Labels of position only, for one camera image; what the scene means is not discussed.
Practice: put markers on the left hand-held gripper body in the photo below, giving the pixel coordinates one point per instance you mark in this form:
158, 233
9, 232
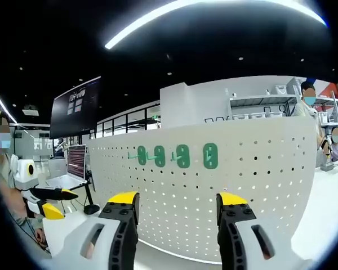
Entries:
24, 174

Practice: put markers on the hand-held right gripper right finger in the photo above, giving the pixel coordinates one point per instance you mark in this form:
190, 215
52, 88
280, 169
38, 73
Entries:
284, 244

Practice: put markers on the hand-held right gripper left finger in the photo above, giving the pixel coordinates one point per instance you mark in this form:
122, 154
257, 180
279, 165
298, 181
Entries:
76, 242

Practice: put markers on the white perforated mounting plate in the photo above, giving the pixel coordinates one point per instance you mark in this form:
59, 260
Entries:
233, 166

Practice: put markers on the green hook assembly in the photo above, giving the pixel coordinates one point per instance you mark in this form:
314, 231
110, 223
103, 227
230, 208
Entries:
183, 157
143, 156
159, 156
211, 157

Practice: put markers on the open silver laptop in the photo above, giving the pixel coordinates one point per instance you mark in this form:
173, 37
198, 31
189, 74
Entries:
73, 166

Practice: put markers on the ceiling light strip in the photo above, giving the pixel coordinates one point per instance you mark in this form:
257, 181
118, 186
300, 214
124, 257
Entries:
186, 14

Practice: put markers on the large dark wall screen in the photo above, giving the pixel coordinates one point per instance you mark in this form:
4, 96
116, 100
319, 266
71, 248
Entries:
76, 107

